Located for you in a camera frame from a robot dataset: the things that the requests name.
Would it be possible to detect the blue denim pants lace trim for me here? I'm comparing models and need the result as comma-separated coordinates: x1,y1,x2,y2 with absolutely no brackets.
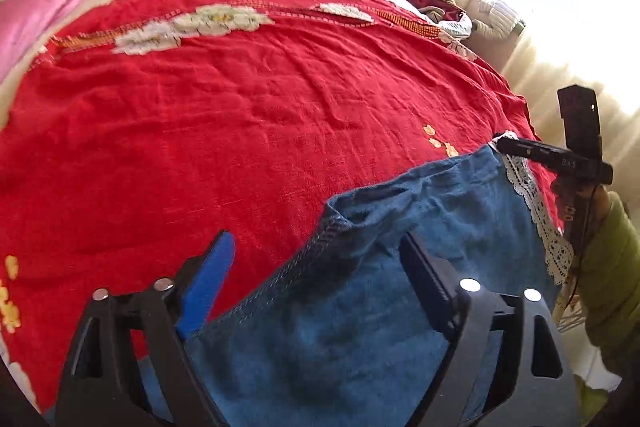
184,146,572,426

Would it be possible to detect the green sleeve right forearm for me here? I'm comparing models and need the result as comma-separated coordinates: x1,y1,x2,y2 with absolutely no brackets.
574,190,640,417

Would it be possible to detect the right hand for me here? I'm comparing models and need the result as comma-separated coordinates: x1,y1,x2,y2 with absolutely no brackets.
551,176,611,242

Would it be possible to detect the white knitted garment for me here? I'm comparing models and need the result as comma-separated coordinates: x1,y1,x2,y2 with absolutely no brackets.
470,0,525,41

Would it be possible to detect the red floral bedspread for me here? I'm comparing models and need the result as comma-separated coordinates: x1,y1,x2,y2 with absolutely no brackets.
1,0,536,410

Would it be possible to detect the pink folded quilt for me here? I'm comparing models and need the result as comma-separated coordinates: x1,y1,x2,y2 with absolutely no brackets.
1,0,84,79

